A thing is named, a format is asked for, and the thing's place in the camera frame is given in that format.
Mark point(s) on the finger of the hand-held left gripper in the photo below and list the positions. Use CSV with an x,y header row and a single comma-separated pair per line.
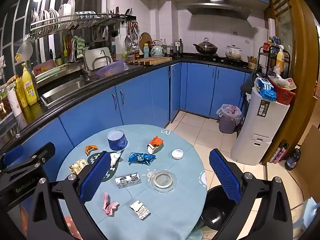
x,y
13,153
43,151

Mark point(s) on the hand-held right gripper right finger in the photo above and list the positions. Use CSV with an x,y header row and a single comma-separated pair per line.
x,y
225,177

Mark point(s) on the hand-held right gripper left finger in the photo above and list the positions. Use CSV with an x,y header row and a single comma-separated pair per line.
x,y
96,177

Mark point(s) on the beige snack packet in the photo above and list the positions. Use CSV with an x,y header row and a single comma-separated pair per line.
x,y
78,167

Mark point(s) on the white tissue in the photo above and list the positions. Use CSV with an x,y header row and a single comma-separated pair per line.
x,y
115,158

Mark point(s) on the orange wrapper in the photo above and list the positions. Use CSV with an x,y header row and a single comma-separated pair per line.
x,y
90,148

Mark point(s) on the pink wrapper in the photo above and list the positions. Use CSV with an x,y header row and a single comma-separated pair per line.
x,y
108,205

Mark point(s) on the silver foil packet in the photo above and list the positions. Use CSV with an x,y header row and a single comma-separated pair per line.
x,y
128,180

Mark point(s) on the black round waste bin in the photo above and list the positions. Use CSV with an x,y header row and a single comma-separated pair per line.
x,y
216,215

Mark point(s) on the blue round tub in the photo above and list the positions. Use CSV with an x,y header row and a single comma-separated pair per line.
x,y
117,141

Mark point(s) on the blue foil wrapper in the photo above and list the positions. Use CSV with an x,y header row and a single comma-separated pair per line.
x,y
141,158

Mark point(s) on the white round lid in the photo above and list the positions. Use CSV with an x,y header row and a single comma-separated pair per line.
x,y
177,154

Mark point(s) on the white blister card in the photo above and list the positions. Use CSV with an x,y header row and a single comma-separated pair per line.
x,y
140,209

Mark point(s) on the crushed orange white carton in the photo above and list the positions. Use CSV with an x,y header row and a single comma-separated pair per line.
x,y
155,144

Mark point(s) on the grey waste bin white liner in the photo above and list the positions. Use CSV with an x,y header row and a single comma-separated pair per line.
x,y
227,123

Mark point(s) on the red dotted cloth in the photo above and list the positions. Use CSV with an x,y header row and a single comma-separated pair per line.
x,y
71,227

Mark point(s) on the black spray can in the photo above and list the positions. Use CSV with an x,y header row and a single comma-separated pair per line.
x,y
278,153

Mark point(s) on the white tall storage bin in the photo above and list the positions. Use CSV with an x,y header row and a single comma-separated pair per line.
x,y
260,130

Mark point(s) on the small yellow bottle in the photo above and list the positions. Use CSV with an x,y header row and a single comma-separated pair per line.
x,y
19,92

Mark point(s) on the roll of clear tape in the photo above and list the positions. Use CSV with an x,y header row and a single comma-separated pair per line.
x,y
162,181

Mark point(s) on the round table light-blue cloth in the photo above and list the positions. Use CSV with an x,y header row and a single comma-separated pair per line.
x,y
170,210

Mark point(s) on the purple spray can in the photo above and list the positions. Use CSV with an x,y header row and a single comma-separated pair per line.
x,y
284,152

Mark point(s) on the large yellow detergent bottle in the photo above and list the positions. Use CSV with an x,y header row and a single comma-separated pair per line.
x,y
29,87

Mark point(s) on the stainless steel sink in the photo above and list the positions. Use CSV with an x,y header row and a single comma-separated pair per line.
x,y
67,90

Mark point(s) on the dark bottle blue label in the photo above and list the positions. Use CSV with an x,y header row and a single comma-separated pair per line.
x,y
293,160

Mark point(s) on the pink plastic tray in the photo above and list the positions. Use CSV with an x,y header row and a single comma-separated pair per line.
x,y
45,67

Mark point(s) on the light blue plastic chair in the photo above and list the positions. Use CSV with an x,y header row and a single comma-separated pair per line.
x,y
305,212

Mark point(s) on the blue lower kitchen cabinets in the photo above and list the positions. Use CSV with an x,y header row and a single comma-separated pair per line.
x,y
137,100

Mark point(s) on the brown cardboard sheet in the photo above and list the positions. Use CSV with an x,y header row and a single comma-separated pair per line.
x,y
312,140

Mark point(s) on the dark cloth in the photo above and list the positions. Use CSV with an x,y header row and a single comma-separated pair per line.
x,y
247,85

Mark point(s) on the blue snack bag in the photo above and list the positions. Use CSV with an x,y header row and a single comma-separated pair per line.
x,y
265,88

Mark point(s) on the red plastic basket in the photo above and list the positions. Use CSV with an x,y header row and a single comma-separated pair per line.
x,y
283,95

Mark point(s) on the steel kitchen faucet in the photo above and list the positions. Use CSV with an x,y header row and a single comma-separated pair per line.
x,y
72,53

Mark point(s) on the hanging mesh strainer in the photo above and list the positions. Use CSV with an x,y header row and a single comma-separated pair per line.
x,y
23,50

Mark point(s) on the purple plastic basket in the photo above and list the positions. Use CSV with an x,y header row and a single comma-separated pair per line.
x,y
111,68

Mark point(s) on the white cutting board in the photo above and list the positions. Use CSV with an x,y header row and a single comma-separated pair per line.
x,y
93,56

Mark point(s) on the clear plastic bag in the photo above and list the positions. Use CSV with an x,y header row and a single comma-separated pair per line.
x,y
280,81

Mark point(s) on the green striped towel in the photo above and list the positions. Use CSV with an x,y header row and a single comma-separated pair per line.
x,y
79,46

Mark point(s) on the black gas stove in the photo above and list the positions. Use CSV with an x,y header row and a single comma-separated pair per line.
x,y
225,60

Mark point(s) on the wooden utensils in holder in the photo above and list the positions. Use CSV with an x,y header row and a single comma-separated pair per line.
x,y
252,61

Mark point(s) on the black metal shelf rack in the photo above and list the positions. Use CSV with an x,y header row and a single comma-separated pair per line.
x,y
260,62

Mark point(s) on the black kitchen countertop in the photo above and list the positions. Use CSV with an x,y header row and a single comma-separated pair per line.
x,y
150,68

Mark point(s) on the white ceramic pot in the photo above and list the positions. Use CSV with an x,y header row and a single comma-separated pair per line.
x,y
233,52

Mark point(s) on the wooden butcher board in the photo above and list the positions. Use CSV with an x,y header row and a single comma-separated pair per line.
x,y
150,61

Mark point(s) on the steel dish rack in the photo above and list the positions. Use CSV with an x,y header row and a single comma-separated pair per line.
x,y
75,25

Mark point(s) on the window with white bars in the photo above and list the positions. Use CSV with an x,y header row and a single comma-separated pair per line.
x,y
15,22

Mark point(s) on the yellow bottle white cap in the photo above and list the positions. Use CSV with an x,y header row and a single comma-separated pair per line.
x,y
280,57

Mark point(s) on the blue bottle yellow lid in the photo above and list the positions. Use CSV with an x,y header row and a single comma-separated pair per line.
x,y
146,51

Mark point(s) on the dark glass bottle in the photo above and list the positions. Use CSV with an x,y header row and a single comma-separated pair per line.
x,y
180,47

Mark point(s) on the row of white plates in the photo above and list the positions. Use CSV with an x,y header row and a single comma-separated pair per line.
x,y
53,12

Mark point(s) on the mint green kettle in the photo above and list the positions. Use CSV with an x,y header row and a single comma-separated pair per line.
x,y
157,51

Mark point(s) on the white cylinder container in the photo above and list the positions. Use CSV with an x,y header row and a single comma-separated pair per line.
x,y
260,40

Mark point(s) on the blue patterned white bowls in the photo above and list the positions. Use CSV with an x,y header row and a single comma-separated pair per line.
x,y
85,15

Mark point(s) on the hanging kitchen utensils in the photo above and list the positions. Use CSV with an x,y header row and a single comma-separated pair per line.
x,y
132,35

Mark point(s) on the round wooden board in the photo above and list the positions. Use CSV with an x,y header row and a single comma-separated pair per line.
x,y
145,38

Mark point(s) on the steel range hood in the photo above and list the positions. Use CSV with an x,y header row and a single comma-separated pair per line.
x,y
217,7

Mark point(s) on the wooden door frame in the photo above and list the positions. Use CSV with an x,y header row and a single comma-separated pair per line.
x,y
300,67

